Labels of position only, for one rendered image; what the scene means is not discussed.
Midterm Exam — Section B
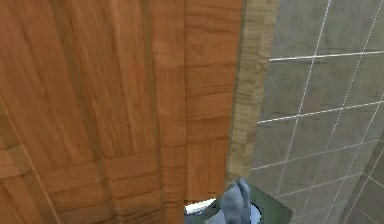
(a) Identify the light wooden door frame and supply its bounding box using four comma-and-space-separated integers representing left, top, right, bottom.
226, 0, 280, 181

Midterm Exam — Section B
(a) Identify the dark green tissue box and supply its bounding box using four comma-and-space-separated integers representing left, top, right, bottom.
184, 182, 294, 224

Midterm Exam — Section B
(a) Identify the grey blue tissue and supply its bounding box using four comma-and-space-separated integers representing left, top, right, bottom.
219, 178, 253, 224

